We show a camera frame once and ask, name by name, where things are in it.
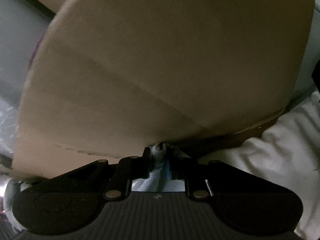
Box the blue denim drawstring pants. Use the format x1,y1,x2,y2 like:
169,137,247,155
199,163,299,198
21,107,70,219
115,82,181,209
131,142,185,192

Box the brown cardboard sheet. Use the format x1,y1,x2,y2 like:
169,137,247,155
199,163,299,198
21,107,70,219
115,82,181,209
12,0,315,178

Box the cream bear print bedsheet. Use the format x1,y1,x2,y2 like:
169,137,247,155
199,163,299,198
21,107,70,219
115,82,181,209
201,90,319,239

